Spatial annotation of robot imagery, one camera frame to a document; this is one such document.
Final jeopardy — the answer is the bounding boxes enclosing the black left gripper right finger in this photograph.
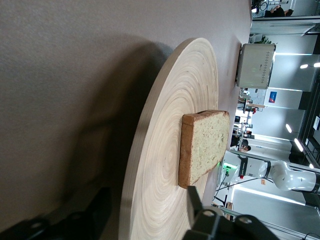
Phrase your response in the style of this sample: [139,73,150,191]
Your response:
[183,185,280,240]

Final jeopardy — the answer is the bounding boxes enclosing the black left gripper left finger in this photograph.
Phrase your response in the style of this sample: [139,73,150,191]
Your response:
[0,186,112,240]

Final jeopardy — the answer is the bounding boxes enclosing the slice of bread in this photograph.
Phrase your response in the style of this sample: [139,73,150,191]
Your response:
[177,109,230,190]

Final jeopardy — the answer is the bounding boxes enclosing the round wooden plate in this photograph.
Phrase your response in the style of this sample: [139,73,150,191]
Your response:
[118,37,220,240]

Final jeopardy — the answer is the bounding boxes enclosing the silver and beige toaster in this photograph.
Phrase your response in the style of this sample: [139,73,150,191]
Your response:
[234,42,277,90]

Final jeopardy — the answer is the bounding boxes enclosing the seated person dark hair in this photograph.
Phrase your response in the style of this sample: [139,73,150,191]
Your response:
[231,138,252,153]

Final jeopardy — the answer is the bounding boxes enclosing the person in dark clothes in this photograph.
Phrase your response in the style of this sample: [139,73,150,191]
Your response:
[264,4,295,18]

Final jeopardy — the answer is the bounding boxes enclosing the black arm base cable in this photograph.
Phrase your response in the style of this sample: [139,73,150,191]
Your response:
[212,175,266,201]

